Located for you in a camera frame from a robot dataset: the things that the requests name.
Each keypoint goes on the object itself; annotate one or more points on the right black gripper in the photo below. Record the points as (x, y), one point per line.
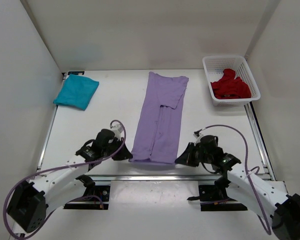
(187, 158)

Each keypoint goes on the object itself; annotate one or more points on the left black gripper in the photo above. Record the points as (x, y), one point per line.
(124, 154)

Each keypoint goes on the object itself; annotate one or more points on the lavender t shirt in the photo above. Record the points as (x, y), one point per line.
(157, 137)

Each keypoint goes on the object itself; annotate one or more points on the teal t shirt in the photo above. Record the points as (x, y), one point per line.
(77, 91)

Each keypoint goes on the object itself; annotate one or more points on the red t shirt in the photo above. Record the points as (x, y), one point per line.
(230, 86)

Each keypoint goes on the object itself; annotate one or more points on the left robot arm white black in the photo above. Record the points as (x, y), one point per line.
(34, 198)

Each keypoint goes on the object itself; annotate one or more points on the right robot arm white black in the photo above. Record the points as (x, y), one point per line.
(281, 210)

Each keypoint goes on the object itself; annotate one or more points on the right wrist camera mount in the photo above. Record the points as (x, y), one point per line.
(197, 133)

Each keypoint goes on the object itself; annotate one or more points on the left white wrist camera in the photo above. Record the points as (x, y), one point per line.
(117, 129)

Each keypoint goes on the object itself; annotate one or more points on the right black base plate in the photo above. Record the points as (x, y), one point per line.
(212, 199)

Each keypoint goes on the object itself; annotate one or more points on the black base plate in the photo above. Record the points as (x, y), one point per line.
(212, 199)
(95, 198)

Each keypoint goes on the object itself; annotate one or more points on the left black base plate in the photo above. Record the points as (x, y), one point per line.
(95, 198)

